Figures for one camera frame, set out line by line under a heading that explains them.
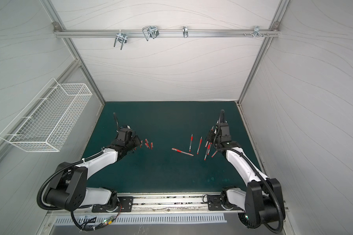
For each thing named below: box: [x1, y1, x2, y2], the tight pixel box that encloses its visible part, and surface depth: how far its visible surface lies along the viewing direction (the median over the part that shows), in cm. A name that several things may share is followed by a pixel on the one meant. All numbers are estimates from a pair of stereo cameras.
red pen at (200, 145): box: [196, 136, 203, 155], surface depth 97 cm
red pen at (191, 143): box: [189, 133, 194, 153], surface depth 97 cm
